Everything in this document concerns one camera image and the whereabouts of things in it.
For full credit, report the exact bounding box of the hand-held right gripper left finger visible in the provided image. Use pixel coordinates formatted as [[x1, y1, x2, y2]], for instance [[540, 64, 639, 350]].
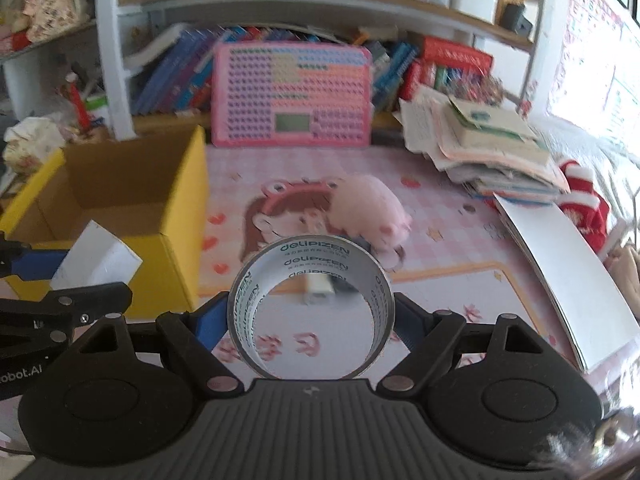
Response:
[[80, 295, 242, 396]]

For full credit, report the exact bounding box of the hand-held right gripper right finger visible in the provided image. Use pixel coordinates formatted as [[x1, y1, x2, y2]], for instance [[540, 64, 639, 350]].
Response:
[[376, 292, 544, 396]]

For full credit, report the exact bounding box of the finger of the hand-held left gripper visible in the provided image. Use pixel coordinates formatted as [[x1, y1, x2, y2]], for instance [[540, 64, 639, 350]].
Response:
[[0, 282, 134, 362], [0, 232, 69, 283]]

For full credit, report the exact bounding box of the yellow cardboard box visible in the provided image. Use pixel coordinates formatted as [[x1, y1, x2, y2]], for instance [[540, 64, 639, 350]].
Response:
[[0, 125, 210, 319]]

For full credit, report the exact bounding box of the small white block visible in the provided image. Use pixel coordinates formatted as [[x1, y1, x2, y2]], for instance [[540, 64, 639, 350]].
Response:
[[302, 274, 337, 306]]

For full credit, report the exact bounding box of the clear tape roll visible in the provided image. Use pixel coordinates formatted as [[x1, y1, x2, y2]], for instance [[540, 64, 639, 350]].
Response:
[[227, 234, 397, 380]]

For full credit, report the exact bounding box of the pink plush toy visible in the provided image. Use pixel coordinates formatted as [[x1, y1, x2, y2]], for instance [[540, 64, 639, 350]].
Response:
[[327, 174, 414, 257]]

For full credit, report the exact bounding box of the white green container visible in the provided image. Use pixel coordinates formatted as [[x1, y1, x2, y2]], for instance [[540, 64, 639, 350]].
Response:
[[82, 95, 112, 132]]

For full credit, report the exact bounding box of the pink printed desk mat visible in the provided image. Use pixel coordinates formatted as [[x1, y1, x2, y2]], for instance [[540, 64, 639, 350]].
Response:
[[194, 146, 640, 413]]

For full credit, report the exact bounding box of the floral tissue pack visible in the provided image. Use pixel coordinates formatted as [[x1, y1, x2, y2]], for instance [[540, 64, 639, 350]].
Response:
[[2, 117, 67, 174]]

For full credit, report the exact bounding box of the white book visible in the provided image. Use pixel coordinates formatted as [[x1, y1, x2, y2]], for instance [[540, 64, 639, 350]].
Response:
[[492, 191, 640, 374]]

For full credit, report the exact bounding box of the red marker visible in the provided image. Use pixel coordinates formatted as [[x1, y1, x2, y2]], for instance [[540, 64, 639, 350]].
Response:
[[66, 72, 94, 134]]

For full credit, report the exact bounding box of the stack of papers and books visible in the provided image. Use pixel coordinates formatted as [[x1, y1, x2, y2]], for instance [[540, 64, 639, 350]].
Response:
[[395, 85, 572, 207]]

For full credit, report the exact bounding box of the red white striped plush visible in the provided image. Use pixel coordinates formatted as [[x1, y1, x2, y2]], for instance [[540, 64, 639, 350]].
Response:
[[554, 159, 613, 254]]

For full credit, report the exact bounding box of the row of blue books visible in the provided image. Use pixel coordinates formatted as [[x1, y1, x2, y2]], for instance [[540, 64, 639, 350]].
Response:
[[130, 27, 237, 117]]

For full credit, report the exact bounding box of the pink keyboard learning toy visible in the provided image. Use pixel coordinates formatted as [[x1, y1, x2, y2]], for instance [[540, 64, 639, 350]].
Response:
[[211, 41, 375, 149]]

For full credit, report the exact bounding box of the row of books beside dictionary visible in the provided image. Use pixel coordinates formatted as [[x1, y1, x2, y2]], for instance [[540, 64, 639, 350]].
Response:
[[370, 40, 426, 114]]

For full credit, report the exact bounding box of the floral rabbit doll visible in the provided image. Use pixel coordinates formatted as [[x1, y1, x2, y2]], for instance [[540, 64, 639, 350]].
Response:
[[22, 0, 97, 44]]

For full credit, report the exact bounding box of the red dictionary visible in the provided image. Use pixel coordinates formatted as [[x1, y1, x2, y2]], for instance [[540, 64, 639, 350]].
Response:
[[400, 35, 494, 104]]

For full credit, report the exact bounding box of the small black box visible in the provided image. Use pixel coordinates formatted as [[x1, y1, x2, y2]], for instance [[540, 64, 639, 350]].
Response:
[[501, 4, 533, 34]]

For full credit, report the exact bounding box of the white shelf frame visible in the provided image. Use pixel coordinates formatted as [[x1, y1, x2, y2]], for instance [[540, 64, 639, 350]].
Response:
[[0, 0, 551, 142]]

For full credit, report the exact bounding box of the colourful hair ties bundle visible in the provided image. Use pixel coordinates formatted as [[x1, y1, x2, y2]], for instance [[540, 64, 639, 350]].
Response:
[[449, 76, 507, 107]]

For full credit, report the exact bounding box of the wall poster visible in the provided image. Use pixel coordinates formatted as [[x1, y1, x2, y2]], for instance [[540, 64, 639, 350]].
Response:
[[547, 0, 640, 147]]

